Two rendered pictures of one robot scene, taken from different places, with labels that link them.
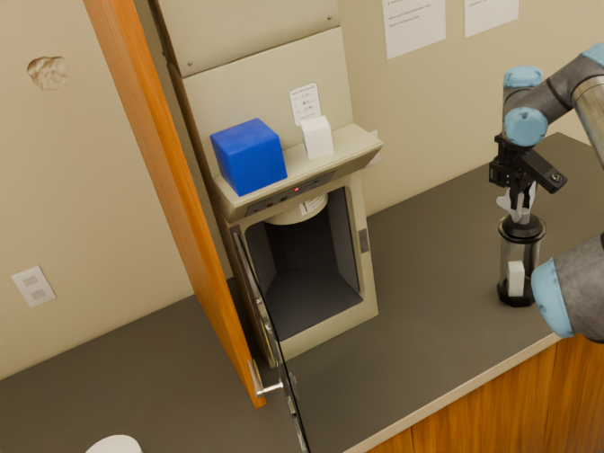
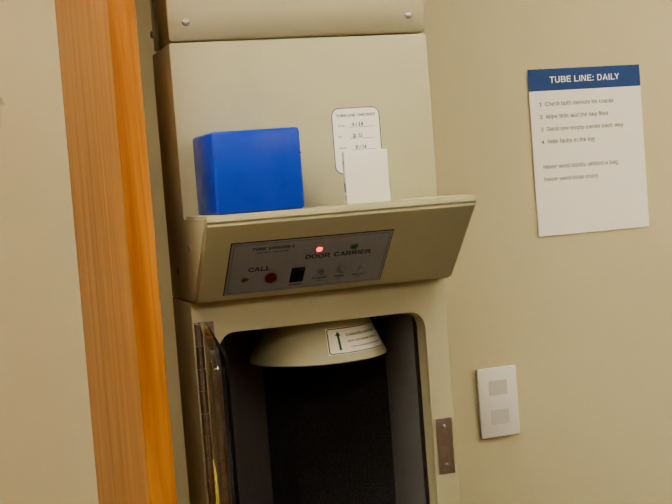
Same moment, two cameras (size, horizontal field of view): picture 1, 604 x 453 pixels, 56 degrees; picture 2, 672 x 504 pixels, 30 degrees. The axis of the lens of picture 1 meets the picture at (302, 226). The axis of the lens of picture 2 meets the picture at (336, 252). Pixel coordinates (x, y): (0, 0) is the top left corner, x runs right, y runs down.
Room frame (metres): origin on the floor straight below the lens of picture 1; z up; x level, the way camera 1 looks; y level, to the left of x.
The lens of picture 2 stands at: (-0.47, -0.06, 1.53)
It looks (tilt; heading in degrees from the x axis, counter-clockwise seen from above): 3 degrees down; 1
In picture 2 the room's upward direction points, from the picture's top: 4 degrees counter-clockwise
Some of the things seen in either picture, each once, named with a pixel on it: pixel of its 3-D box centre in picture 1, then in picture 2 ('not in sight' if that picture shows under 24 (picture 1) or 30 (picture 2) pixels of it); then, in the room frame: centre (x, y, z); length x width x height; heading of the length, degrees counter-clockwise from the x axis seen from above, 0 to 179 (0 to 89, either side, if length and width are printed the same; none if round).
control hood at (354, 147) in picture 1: (302, 181); (332, 248); (0.97, -0.02, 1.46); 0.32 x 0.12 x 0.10; 109
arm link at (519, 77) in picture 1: (521, 96); not in sight; (1.06, -0.50, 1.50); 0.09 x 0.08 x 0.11; 159
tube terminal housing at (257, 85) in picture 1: (278, 198); (297, 349); (1.15, 0.04, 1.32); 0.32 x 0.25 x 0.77; 109
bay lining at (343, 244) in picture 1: (288, 242); (305, 450); (1.14, 0.04, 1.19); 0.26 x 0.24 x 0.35; 109
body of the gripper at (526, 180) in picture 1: (515, 160); not in sight; (1.07, -0.50, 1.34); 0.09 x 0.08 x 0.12; 34
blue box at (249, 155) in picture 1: (248, 156); (247, 172); (0.94, 0.07, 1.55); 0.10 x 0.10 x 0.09; 19
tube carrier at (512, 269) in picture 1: (519, 260); not in sight; (1.05, -0.52, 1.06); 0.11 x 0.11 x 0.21
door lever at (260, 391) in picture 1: (264, 375); not in sight; (0.73, 0.13, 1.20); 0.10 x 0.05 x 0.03; 10
